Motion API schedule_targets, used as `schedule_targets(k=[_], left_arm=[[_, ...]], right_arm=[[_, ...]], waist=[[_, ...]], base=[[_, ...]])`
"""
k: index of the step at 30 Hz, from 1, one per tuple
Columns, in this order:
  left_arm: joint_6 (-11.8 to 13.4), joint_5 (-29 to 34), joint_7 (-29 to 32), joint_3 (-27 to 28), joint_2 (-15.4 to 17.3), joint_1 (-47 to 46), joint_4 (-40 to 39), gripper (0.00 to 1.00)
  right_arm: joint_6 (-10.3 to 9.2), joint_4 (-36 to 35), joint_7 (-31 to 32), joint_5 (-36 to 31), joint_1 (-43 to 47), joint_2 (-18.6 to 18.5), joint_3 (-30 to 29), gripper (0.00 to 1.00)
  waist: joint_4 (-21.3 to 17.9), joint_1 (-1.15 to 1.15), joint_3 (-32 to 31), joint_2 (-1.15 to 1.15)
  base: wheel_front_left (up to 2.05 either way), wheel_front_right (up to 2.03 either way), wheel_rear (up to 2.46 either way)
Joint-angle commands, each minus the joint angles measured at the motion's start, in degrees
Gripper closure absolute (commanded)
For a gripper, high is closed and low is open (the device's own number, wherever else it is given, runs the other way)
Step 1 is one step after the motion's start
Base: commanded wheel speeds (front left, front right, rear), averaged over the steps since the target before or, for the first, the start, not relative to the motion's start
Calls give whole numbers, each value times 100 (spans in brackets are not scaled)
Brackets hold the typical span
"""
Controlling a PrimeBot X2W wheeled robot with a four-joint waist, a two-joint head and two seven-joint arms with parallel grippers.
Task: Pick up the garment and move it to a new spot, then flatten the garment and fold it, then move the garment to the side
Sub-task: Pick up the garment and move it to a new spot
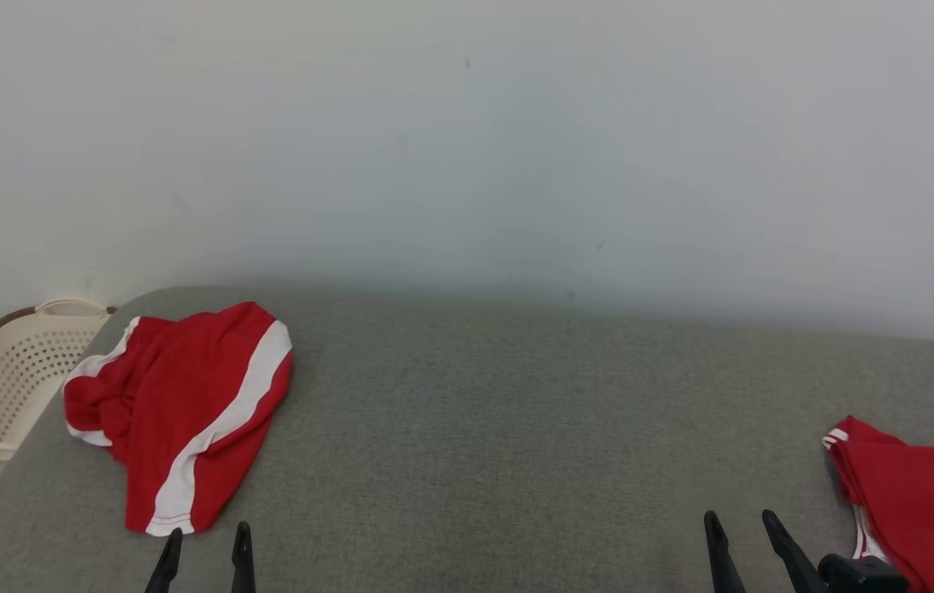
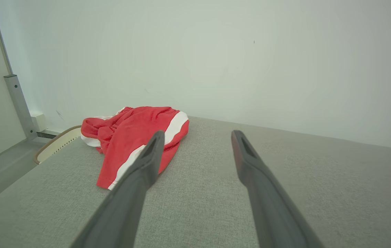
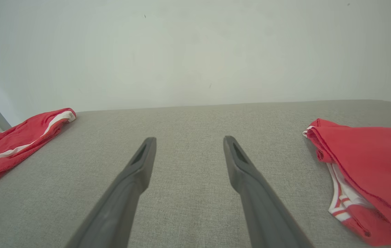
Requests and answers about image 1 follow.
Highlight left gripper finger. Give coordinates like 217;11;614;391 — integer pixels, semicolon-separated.
230;521;257;593
143;527;185;593

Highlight red shorts with white stripe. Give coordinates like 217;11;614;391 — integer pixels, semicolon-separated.
63;301;295;538

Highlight red basketball jersey number 23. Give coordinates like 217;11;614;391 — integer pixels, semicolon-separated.
821;415;934;593

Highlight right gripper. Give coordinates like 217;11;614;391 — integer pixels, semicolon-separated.
702;508;852;593

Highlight cream perforated laundry basket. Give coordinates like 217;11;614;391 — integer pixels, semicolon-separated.
0;297;117;489

